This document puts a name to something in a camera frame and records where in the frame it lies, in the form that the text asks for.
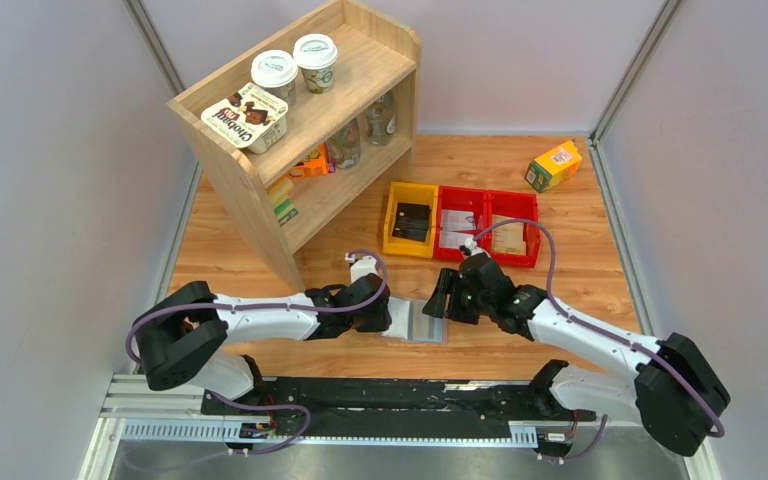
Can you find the white cards stack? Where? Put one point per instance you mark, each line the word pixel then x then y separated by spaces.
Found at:
pixel 456 226

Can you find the yellow green sponge pack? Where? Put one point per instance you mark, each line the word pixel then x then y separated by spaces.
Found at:
pixel 279 196

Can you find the pink leather card holder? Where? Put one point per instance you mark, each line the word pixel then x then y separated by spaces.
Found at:
pixel 410 324

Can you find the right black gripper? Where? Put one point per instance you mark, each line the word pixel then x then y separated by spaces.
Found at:
pixel 454 299

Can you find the right glass jar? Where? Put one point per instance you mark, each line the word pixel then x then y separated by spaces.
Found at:
pixel 381 119

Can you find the white-lidded paper cup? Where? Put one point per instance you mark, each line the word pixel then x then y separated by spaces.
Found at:
pixel 316 54
pixel 275 71

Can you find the left white-lidded paper cup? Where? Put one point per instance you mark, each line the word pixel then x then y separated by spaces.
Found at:
pixel 275 71

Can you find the middle red plastic bin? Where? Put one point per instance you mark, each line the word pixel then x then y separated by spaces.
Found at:
pixel 464 199

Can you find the glass jar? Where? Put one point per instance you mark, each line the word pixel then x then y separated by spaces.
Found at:
pixel 381 119
pixel 344 147

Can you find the wooden shelf unit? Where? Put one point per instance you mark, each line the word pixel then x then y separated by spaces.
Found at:
pixel 376 54

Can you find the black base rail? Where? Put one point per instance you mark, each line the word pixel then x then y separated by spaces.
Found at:
pixel 411 408

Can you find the yellow plastic bin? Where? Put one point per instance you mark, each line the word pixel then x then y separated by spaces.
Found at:
pixel 409 193

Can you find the orange snack box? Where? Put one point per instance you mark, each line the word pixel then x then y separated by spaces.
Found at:
pixel 316 163

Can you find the right white-lidded paper cup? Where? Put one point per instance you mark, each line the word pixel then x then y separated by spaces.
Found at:
pixel 316 54

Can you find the right red plastic bin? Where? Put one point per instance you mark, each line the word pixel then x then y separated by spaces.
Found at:
pixel 517 205

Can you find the red plastic bin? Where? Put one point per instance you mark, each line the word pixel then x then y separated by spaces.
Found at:
pixel 517 205
pixel 464 199

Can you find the black cards stack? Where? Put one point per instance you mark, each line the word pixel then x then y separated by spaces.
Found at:
pixel 412 222

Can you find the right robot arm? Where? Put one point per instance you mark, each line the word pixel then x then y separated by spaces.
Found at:
pixel 667 386

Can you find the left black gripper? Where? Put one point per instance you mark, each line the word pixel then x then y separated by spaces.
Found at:
pixel 376 312

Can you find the Chobani yogurt pack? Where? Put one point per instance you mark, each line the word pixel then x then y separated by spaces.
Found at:
pixel 250 119

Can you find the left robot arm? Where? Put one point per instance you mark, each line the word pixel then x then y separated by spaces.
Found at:
pixel 179 341

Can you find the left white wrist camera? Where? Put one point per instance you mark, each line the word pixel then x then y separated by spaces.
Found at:
pixel 361 265

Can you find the tan cards stack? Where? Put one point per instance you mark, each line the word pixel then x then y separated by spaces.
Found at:
pixel 509 238

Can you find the orange green juice carton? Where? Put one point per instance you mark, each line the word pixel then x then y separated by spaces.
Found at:
pixel 553 167

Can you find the left glass jar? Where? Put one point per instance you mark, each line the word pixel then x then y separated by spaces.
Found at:
pixel 344 147

